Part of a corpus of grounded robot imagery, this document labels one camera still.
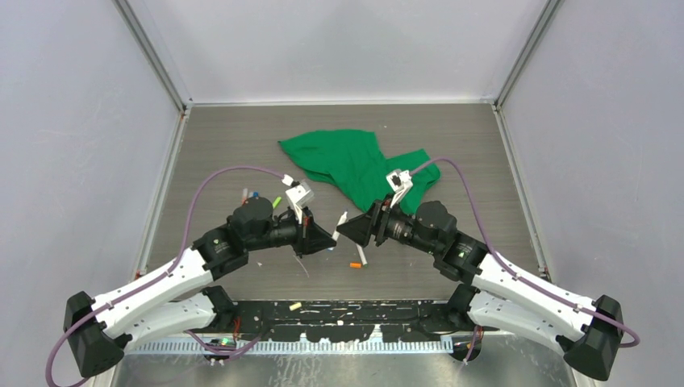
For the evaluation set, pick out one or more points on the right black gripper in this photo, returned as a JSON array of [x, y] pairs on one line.
[[360, 229]]

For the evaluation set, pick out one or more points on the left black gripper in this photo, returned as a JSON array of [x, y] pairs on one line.
[[310, 237]]

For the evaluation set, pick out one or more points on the white marker green tip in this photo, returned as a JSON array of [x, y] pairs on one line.
[[361, 255]]

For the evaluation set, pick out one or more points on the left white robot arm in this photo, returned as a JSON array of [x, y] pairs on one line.
[[178, 296]]

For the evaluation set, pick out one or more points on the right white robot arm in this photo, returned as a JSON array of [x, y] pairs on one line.
[[493, 292]]

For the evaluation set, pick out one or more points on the green cloth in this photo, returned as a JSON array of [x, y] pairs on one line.
[[351, 160]]

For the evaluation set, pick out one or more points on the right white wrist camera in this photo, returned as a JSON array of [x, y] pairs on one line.
[[400, 181]]

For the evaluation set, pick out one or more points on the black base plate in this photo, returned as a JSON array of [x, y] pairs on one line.
[[339, 321]]

